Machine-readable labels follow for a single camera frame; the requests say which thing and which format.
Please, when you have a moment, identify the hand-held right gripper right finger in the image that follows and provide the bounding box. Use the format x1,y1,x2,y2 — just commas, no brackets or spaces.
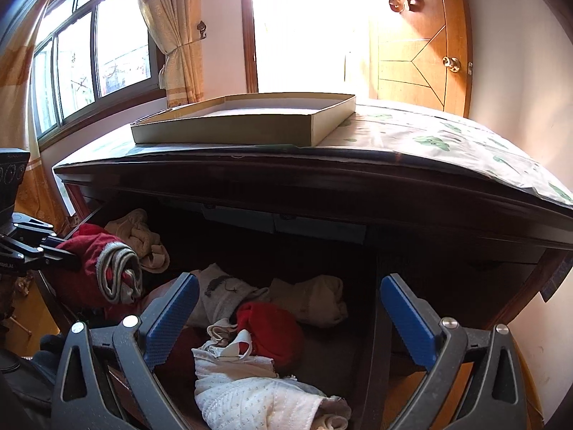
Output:
380,273,529,430

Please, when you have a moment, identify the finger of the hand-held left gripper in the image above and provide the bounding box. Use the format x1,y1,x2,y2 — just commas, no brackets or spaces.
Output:
9,238,81,274
18,220,63,248

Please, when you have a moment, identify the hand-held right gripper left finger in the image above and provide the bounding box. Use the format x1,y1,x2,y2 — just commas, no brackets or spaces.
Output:
50,272,200,430

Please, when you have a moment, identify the red garment with grey band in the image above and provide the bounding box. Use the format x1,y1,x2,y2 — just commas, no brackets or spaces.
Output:
56,223,144,307

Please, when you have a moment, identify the grey underwear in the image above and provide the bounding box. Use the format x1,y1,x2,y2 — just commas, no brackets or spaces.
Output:
188,263,271,329

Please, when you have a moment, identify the beige underwear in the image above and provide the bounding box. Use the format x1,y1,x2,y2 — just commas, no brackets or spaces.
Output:
269,277,349,329

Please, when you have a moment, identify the white quilted underwear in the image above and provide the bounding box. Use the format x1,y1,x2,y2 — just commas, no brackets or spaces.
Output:
192,318,352,430

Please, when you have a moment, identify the red underwear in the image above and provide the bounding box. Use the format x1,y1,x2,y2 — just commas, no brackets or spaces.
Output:
236,301,306,374

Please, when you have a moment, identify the shallow cardboard box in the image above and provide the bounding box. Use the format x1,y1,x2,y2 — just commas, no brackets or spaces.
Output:
131,93,357,148

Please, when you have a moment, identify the tan underwear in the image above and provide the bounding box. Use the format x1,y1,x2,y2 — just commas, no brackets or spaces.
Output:
105,208,171,274

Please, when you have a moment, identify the yellow patterned curtain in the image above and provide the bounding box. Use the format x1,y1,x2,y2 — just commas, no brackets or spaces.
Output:
127,0,211,108
0,4,72,234

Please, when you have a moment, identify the dark wooden dresser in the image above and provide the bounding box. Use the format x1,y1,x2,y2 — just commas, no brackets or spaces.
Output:
33,143,573,430

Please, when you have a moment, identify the window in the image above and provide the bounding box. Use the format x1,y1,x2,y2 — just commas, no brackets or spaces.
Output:
31,0,164,142

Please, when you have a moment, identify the green cloud print tablecloth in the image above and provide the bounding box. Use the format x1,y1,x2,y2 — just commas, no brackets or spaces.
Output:
58,99,573,209

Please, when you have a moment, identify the orange wooden door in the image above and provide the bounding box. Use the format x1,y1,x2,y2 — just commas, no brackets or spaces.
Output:
369,0,473,117

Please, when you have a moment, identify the brown wooden door frame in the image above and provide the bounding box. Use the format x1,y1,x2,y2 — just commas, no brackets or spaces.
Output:
239,0,260,95

